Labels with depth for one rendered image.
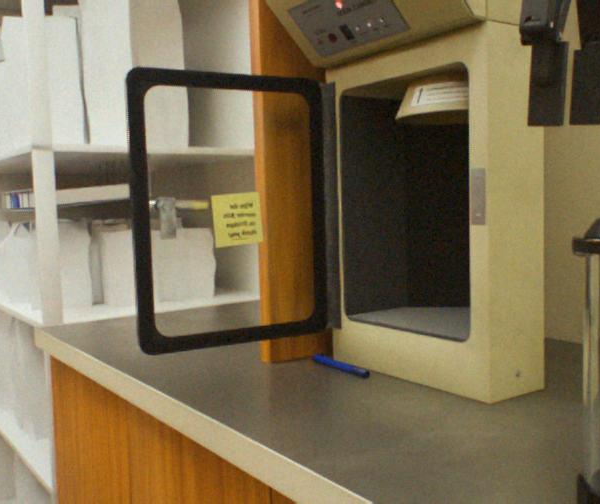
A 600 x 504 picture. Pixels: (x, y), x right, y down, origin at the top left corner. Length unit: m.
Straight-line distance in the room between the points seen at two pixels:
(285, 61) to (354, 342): 0.46
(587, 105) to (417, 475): 0.38
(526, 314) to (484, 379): 0.11
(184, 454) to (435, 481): 0.45
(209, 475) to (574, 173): 0.81
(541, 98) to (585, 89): 0.08
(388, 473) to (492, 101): 0.46
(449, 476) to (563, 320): 0.71
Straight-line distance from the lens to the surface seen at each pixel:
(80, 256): 2.00
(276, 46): 1.13
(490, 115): 0.87
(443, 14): 0.89
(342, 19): 0.99
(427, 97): 0.97
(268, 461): 0.75
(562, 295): 1.34
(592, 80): 0.71
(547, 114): 0.64
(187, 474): 1.02
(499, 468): 0.71
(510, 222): 0.90
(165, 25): 2.20
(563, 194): 1.32
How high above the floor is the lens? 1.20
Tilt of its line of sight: 5 degrees down
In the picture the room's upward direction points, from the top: 2 degrees counter-clockwise
